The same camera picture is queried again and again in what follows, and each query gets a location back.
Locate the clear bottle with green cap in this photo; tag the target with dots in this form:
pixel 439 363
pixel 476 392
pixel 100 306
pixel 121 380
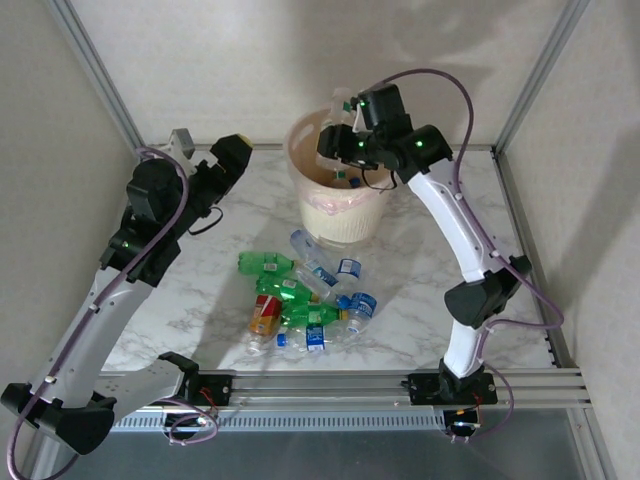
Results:
pixel 341 107

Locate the green plastic bottle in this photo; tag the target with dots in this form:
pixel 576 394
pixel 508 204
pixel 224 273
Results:
pixel 310 316
pixel 285 290
pixel 260 262

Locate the bluish clear plastic bottle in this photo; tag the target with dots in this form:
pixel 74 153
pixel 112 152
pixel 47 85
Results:
pixel 307 250

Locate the clear bottle with blue label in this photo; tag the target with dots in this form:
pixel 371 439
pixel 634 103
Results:
pixel 364 305
pixel 314 338
pixel 348 268
pixel 355 182

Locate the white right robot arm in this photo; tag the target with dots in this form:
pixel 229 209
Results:
pixel 450 215

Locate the cream ribbed plastic bin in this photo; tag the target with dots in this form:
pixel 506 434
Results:
pixel 345 222

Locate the grey metal panel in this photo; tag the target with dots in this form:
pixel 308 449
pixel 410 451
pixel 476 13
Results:
pixel 325 457

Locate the aluminium frame post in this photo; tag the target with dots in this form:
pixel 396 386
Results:
pixel 537 75
pixel 102 75

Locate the aluminium table edge rail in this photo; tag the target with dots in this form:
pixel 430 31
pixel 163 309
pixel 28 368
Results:
pixel 517 210

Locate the wide aluminium mounting rail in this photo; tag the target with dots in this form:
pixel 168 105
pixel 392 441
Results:
pixel 325 390

